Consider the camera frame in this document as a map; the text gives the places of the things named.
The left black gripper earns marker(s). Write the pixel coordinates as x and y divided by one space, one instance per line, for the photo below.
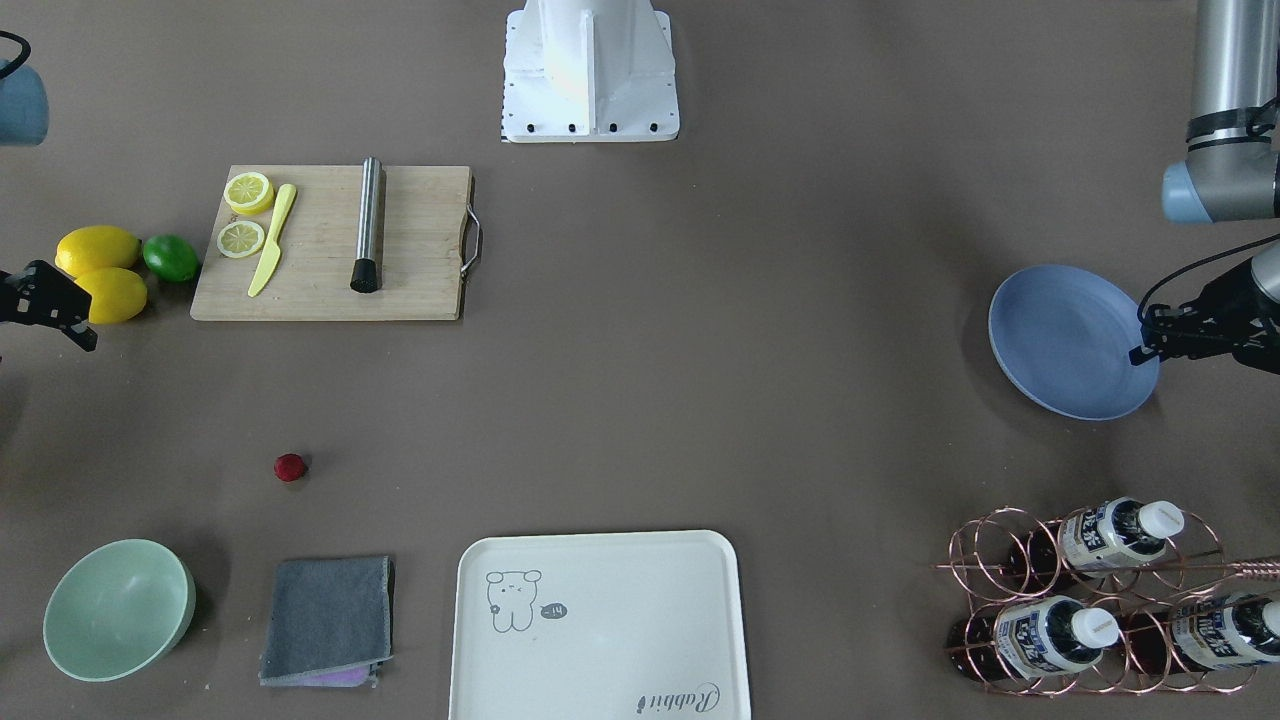
1232 300

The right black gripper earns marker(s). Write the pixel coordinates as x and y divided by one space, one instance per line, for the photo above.
42 298

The blue plastic plate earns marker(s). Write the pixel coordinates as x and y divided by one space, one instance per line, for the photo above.
1062 336

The red strawberry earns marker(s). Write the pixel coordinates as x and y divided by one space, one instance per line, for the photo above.
289 468

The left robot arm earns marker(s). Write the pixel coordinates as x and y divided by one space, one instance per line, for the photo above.
1229 174

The yellow lemon lower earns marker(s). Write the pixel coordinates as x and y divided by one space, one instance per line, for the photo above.
116 294

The yellow lemon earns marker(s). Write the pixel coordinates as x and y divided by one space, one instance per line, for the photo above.
116 294
96 247

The yellow lemon upper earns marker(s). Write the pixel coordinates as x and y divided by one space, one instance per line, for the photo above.
96 247

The green lime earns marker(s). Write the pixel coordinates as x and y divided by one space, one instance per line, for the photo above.
170 258

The lemon half lower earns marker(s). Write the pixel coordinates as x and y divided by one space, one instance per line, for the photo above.
240 239

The lemon half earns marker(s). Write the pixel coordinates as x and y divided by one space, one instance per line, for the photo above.
249 193
240 239

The yellow plastic knife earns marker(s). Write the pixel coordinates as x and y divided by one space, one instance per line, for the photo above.
271 252

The lemon half upper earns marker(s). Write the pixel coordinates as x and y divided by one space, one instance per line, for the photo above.
249 193

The tea bottle back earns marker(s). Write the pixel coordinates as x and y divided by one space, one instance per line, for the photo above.
1118 535
1221 633

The tea bottle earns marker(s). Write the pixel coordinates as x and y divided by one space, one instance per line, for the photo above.
1022 642
1118 535
1221 633

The green bowl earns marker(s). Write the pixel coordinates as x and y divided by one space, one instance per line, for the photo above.
118 610

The steel muddler black tip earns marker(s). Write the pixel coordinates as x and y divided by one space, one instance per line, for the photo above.
366 272

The tea bottle front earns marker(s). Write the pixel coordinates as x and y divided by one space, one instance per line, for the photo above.
1022 642

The wooden cutting board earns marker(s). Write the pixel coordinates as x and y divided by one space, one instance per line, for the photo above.
423 251

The grey folded cloth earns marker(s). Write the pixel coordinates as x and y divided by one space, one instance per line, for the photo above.
330 623

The cream rabbit tray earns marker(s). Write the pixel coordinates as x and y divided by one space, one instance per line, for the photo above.
634 625

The copper wire bottle rack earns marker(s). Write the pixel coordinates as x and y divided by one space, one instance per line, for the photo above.
1196 566

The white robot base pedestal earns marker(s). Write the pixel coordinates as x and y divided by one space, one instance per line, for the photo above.
589 72

